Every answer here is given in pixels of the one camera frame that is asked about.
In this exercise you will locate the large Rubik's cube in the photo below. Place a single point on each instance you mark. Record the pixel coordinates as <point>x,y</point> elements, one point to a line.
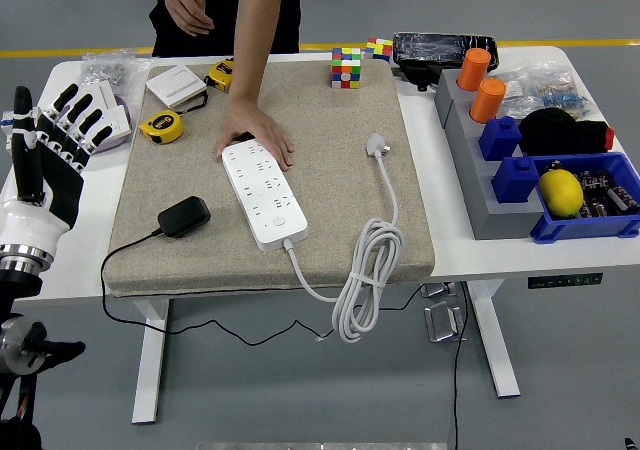
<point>346,70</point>

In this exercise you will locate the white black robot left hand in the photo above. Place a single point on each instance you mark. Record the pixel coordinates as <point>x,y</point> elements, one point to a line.
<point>55,185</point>

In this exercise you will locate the orange cylinder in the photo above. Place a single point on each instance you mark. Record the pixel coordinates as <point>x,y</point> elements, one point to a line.
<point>487,101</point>
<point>472,70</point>

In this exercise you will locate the black table control panel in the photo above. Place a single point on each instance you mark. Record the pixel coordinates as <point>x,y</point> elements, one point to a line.
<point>565,281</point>

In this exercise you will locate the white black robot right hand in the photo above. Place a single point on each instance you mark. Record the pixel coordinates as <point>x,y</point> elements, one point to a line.
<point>631,445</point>

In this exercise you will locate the black capacitors pile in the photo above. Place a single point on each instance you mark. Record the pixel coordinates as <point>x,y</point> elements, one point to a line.
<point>605,190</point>

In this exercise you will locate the white circuit breaker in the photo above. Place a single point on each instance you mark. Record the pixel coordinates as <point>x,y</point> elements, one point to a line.
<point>5,130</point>

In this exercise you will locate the silver metal bracket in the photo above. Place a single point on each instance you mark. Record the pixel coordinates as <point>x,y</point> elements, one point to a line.
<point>442,322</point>
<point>437,290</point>

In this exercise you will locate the black cloth bundle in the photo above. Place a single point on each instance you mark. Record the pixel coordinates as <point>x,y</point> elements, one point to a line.
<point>565,132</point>

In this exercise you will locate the person's right hand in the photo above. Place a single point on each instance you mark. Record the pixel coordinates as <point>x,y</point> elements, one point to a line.
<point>187,7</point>

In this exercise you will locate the blue plastic bin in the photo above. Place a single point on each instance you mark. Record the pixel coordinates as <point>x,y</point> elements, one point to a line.
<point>575,230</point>

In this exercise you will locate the purple bowl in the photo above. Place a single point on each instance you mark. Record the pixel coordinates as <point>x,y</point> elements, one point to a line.
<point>114,146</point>

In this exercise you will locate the clear bag of parts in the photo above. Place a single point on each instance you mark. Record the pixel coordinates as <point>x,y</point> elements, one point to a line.
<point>545,90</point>

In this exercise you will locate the white socket panel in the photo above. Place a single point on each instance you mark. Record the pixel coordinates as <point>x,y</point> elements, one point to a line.
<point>120,125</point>

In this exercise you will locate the black wrapped box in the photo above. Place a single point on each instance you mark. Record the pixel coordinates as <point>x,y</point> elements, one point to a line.
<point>430,52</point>

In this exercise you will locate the small Rubik's cube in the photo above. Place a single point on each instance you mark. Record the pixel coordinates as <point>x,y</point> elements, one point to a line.
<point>378,50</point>

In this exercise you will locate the yellow tape measure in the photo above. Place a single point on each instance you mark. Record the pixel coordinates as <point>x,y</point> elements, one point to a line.
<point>160,126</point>
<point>220,72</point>

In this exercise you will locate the white wall switch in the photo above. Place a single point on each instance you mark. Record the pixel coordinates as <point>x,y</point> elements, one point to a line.
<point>175,85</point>

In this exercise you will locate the person's left forearm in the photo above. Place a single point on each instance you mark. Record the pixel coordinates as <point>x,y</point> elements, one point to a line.
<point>255,35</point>

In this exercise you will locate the yellow lemon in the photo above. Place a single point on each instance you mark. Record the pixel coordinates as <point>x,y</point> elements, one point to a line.
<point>560,192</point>

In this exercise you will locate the grey stepped block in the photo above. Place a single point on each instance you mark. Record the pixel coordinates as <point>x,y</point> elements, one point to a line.
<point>475,190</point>

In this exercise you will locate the person's left hand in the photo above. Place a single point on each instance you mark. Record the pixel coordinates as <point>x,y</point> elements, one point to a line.
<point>255,125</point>

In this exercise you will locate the white switch panel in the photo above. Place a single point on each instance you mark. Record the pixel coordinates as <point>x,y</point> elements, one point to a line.
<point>105,92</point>

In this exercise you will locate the grey-brown mat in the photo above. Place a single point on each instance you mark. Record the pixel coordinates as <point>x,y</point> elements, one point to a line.
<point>330,195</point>

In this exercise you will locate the white table leg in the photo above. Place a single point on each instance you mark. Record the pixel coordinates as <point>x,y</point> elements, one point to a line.
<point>150,370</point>
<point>492,340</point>

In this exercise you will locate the blue plastic block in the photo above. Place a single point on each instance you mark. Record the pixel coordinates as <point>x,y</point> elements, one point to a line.
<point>500,140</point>
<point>515,180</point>

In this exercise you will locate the clear bag of screws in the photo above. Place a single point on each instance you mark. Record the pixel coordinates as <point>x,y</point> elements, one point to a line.
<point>110,70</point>

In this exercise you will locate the white power strip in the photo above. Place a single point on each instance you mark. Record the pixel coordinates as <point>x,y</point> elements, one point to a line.
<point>265,195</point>

